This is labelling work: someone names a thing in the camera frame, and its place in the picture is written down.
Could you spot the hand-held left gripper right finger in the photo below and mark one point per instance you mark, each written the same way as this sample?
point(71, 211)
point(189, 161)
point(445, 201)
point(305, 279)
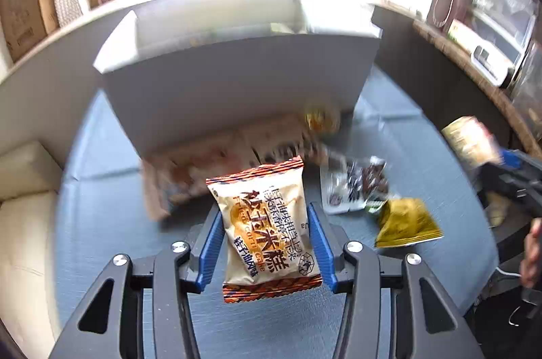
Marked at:
point(324, 249)

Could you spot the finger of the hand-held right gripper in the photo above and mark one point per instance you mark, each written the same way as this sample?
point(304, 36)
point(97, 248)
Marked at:
point(512, 160)

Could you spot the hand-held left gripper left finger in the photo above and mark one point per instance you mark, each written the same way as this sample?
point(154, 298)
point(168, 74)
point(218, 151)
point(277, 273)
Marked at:
point(209, 253)

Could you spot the cream snack packet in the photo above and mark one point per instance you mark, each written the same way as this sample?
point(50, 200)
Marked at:
point(470, 138)

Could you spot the beige orange-bordered snack packet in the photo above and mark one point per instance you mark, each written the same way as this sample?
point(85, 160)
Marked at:
point(266, 232)

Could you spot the white cardboard storage box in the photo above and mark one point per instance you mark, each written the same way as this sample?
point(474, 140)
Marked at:
point(237, 88)

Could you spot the person's right hand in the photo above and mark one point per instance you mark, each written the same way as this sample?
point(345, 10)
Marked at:
point(533, 253)

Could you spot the wooden shelf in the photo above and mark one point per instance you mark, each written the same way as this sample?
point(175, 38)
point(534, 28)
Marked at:
point(508, 104)

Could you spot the clear cartoon snack packet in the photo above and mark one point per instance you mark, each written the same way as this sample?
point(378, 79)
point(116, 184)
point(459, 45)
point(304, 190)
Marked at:
point(355, 185)

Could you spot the small yellow snack packet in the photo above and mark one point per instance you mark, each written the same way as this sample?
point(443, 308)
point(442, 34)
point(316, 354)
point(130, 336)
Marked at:
point(404, 223)

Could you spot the white digital alarm clock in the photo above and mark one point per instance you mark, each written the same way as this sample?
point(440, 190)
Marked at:
point(493, 64)

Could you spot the small cream box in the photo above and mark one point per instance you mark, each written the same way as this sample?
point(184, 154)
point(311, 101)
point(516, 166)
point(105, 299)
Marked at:
point(461, 32)

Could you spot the clear plastic storage box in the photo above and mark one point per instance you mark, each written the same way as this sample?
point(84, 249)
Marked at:
point(504, 11)

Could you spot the cream sofa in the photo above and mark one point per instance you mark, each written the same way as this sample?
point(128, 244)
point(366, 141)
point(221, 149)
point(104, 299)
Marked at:
point(25, 240)

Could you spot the large cardboard box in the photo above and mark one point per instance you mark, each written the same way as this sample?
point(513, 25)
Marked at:
point(25, 7)

